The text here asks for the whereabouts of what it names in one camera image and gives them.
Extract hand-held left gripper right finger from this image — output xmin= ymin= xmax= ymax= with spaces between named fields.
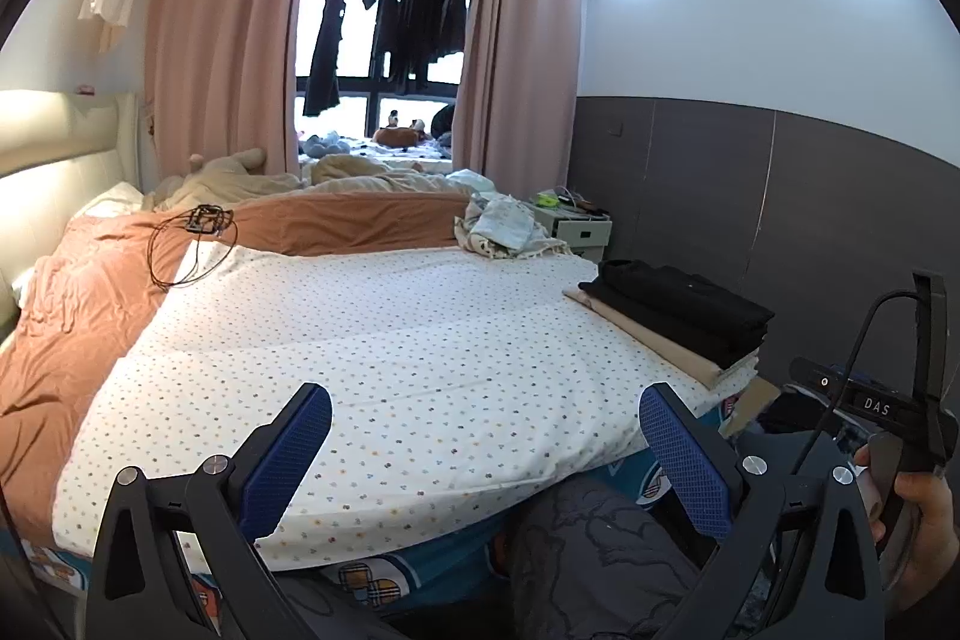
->
xmin=639 ymin=383 xmax=886 ymax=640

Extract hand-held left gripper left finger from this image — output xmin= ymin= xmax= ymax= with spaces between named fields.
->
xmin=86 ymin=383 xmax=333 ymax=640

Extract black garment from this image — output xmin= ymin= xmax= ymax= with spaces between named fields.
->
xmin=577 ymin=260 xmax=776 ymax=367

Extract row of dark hanging clothes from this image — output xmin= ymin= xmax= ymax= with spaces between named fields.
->
xmin=302 ymin=0 xmax=475 ymax=118

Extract person's right hand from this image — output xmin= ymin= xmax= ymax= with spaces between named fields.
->
xmin=853 ymin=443 xmax=960 ymax=612

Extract dark cloth pile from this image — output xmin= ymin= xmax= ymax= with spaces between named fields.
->
xmin=757 ymin=383 xmax=835 ymax=440

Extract cardboard box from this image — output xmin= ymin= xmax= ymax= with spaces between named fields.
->
xmin=726 ymin=375 xmax=782 ymax=440

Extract beige folded garment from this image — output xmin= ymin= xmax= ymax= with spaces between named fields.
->
xmin=562 ymin=284 xmax=763 ymax=390

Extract person's grey patterned pants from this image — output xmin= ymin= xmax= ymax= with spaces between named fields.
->
xmin=300 ymin=477 xmax=775 ymax=640

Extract white floral bed sheet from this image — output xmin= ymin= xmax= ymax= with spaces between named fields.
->
xmin=52 ymin=239 xmax=732 ymax=572

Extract blue cartoon bed sheet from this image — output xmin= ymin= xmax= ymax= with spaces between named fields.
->
xmin=0 ymin=383 xmax=745 ymax=612

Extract white nightstand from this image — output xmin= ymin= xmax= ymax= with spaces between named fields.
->
xmin=534 ymin=201 xmax=613 ymax=264

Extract orange-brown blanket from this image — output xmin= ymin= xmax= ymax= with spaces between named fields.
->
xmin=0 ymin=190 xmax=488 ymax=521

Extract beige duvet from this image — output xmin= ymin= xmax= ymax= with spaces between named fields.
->
xmin=154 ymin=154 xmax=497 ymax=215

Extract crumpled white patterned cloth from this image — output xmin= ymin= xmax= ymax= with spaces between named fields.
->
xmin=453 ymin=192 xmax=572 ymax=263

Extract brown plush toy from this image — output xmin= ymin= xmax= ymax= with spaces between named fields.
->
xmin=372 ymin=110 xmax=426 ymax=151

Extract cream padded headboard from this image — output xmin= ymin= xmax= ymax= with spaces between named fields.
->
xmin=0 ymin=87 xmax=145 ymax=327

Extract pink curtain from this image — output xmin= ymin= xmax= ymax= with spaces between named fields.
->
xmin=145 ymin=0 xmax=329 ymax=182
xmin=452 ymin=0 xmax=585 ymax=200

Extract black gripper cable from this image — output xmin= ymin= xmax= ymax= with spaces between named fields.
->
xmin=793 ymin=287 xmax=922 ymax=477

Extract black cable with small device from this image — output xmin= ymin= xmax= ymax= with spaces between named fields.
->
xmin=146 ymin=203 xmax=241 ymax=290

